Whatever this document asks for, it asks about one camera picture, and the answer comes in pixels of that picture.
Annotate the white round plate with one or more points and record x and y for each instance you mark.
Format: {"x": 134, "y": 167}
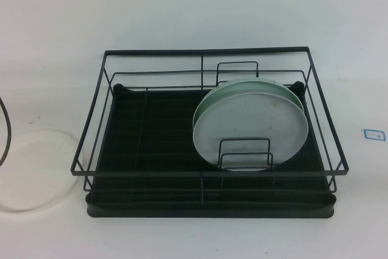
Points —
{"x": 36, "y": 171}

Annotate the green round plate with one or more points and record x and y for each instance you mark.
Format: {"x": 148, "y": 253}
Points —
{"x": 224, "y": 92}

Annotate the grey round plate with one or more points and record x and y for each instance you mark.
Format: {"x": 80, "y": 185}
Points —
{"x": 251, "y": 125}

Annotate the black dish drying rack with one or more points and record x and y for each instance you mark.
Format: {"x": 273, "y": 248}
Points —
{"x": 197, "y": 212}

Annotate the blue outlined sticker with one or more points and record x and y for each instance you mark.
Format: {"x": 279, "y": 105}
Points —
{"x": 374, "y": 134}

